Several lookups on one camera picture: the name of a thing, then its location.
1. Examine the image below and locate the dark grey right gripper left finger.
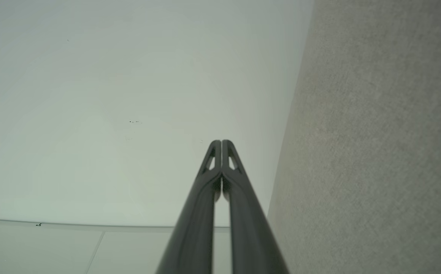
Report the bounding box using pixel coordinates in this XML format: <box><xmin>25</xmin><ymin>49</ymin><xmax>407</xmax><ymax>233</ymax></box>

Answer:
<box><xmin>155</xmin><ymin>140</ymin><xmax>222</xmax><ymax>274</ymax></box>

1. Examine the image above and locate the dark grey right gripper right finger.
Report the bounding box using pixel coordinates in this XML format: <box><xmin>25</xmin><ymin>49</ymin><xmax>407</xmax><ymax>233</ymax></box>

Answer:
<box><xmin>222</xmin><ymin>140</ymin><xmax>290</xmax><ymax>274</ymax></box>

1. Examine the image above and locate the grey fabric sofa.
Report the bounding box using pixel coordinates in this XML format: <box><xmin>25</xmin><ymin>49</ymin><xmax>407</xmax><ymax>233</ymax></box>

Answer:
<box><xmin>267</xmin><ymin>0</ymin><xmax>441</xmax><ymax>274</ymax></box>

